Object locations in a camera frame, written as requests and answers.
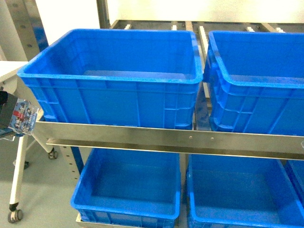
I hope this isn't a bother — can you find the upper right blue crate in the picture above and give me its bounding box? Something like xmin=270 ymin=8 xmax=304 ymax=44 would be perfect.
xmin=204 ymin=30 xmax=304 ymax=136

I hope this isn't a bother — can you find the lower right blue crate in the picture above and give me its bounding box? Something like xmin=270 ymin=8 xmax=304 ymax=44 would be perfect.
xmin=285 ymin=160 xmax=304 ymax=205

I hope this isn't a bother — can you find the red mushroom push button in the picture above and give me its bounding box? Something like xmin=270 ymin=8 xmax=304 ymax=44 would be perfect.
xmin=0 ymin=91 xmax=39 ymax=138

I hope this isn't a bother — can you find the lower left blue crate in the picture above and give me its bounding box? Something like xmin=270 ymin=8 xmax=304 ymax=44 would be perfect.
xmin=70 ymin=148 xmax=181 ymax=228

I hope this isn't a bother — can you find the steel shelf rack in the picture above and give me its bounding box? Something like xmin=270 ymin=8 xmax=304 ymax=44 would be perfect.
xmin=4 ymin=0 xmax=304 ymax=228

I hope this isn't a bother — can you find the blue crate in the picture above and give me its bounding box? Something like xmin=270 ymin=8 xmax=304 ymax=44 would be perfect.
xmin=285 ymin=160 xmax=304 ymax=205
xmin=187 ymin=154 xmax=304 ymax=228
xmin=204 ymin=30 xmax=304 ymax=136
xmin=70 ymin=148 xmax=181 ymax=228
xmin=17 ymin=29 xmax=203 ymax=130

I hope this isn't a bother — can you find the upper left blue crate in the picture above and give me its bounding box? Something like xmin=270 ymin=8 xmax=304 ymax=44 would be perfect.
xmin=17 ymin=29 xmax=203 ymax=130

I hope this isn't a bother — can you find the white table frame with casters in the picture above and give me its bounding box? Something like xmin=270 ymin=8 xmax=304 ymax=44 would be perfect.
xmin=0 ymin=60 xmax=59 ymax=224

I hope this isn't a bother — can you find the lower middle blue crate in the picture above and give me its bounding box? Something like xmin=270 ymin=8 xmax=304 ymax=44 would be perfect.
xmin=187 ymin=154 xmax=304 ymax=228

